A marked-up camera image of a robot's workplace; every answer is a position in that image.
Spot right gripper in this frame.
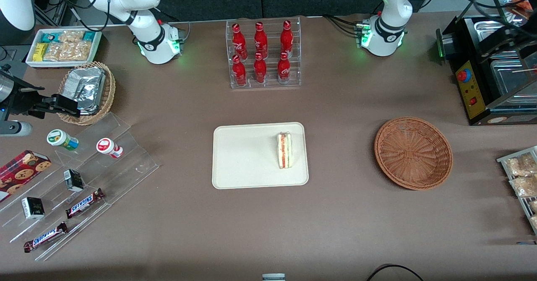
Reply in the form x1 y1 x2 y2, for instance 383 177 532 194
0 75 81 119

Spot triangular sandwich half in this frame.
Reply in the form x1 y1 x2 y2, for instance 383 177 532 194
276 132 294 169

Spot oval tan wicker basket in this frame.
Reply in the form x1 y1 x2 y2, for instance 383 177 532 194
57 61 116 126

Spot round brown wicker basket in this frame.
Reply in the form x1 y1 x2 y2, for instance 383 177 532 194
374 117 454 190

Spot cream plastic serving tray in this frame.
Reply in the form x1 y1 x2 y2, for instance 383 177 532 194
212 122 310 190

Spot steel warmer pan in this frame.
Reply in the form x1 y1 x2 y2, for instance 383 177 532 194
472 20 524 59
490 60 537 105

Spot white rectangular snack bin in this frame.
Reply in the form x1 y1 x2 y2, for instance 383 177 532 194
25 29 102 69

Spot silver foil pack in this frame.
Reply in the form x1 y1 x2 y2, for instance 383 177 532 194
62 67 105 114

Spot clear bag of rice crackers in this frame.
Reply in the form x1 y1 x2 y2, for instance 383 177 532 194
67 41 93 61
44 42 70 61
59 30 84 43

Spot green lid snack cup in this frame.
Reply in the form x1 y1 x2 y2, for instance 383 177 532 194
47 129 79 151

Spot small glossy black box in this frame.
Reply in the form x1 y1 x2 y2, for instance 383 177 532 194
435 24 459 62

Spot black glass food warmer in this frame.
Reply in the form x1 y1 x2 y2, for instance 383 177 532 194
445 0 537 126

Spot red lid snack cup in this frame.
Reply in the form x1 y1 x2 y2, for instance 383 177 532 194
96 138 124 159

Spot red plaid cookie box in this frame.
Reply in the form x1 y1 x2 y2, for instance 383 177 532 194
0 150 52 203

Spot small black carton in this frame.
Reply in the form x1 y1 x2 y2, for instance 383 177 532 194
63 169 85 193
21 197 45 220

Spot clear acrylic stepped display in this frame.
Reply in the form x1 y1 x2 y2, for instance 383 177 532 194
0 112 160 261

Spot brown Snickers bar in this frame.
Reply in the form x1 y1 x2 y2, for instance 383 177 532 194
65 188 105 219
23 222 69 253

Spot grey metal snack rack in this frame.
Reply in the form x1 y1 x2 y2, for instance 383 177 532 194
497 146 537 236

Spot red cola bottle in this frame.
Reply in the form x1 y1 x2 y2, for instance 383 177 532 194
254 21 269 59
280 20 294 58
277 52 291 84
232 23 249 60
253 53 268 84
232 55 248 87

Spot clear acrylic bottle rack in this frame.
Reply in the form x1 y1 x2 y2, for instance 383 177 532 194
225 16 302 89

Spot black arm base cables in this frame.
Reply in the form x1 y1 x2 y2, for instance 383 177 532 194
323 15 365 36

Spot black looped cable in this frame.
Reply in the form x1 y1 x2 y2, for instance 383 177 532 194
367 264 424 281

